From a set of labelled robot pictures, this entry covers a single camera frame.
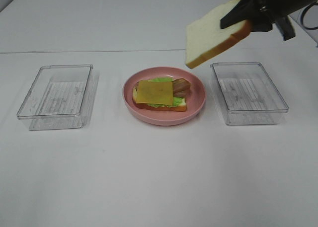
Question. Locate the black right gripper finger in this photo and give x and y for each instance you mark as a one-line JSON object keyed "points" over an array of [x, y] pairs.
{"points": [[261, 22], [244, 10]]}

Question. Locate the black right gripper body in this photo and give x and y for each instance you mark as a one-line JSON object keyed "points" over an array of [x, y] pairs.
{"points": [[279, 11]]}

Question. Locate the bacon strip from container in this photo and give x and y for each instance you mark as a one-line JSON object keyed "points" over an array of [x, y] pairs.
{"points": [[180, 85], [182, 93]]}

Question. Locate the green lettuce leaf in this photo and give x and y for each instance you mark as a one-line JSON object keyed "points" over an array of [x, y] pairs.
{"points": [[165, 80]]}

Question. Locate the bread slice from container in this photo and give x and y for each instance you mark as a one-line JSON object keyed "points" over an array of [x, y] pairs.
{"points": [[161, 108]]}

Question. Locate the yellow cheese slice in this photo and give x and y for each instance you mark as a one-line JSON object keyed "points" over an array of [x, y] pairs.
{"points": [[153, 92]]}

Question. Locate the clear plastic right container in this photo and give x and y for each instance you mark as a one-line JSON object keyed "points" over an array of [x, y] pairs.
{"points": [[246, 94]]}

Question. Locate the clear plastic container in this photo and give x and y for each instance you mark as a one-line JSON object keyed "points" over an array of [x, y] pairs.
{"points": [[60, 97], [246, 94]]}

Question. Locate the pink round plate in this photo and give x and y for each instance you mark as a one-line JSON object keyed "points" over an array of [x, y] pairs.
{"points": [[195, 100]]}

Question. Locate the clear plastic left container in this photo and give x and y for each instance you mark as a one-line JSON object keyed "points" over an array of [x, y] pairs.
{"points": [[60, 97]]}

